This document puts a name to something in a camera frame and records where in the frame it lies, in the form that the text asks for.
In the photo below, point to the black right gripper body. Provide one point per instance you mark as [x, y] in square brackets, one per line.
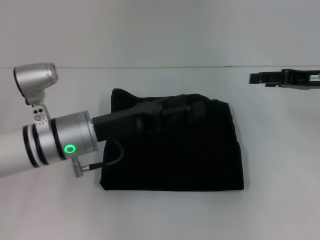
[302, 78]

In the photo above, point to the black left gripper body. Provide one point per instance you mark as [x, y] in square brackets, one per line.
[122, 123]

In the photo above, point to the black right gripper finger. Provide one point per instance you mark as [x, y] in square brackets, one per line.
[265, 78]

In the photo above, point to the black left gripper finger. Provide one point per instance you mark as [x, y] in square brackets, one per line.
[190, 111]

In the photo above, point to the black t-shirt with FREE print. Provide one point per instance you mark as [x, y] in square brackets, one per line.
[187, 155]

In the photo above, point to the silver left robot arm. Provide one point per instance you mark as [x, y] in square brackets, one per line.
[37, 135]

